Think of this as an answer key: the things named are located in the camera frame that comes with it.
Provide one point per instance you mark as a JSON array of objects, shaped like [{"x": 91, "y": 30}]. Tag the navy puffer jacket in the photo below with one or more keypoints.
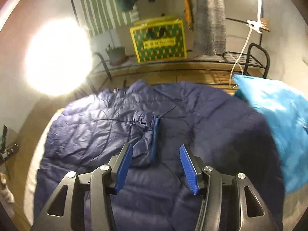
[{"x": 224, "y": 131}]

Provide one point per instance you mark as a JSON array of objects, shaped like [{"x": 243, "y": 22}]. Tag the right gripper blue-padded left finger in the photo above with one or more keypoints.
[{"x": 65, "y": 209}]

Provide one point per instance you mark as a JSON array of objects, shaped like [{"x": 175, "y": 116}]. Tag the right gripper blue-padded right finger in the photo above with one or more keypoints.
[{"x": 249, "y": 211}]

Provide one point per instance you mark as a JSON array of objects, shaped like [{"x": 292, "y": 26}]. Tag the light blue folded garment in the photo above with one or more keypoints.
[{"x": 285, "y": 110}]

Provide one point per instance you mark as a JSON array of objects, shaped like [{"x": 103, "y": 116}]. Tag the small potted plant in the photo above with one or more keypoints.
[{"x": 116, "y": 55}]

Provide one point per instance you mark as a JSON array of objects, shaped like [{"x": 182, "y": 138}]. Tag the bright ring light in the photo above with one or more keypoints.
[{"x": 58, "y": 58}]

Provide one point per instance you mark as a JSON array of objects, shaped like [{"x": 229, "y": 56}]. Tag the green striped wall hanging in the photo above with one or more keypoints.
[{"x": 100, "y": 16}]

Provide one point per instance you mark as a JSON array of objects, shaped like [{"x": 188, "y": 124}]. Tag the black metal clothes rack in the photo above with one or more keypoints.
[{"x": 245, "y": 59}]

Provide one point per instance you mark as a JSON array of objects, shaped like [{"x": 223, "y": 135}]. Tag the green yellow patterned storage bag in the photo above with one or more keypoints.
[{"x": 159, "y": 39}]

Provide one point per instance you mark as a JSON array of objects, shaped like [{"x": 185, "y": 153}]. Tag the grey plaid long coat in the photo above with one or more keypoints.
[{"x": 210, "y": 27}]

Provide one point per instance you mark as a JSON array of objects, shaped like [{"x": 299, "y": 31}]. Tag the beige plaid bed cover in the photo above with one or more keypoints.
[{"x": 31, "y": 181}]

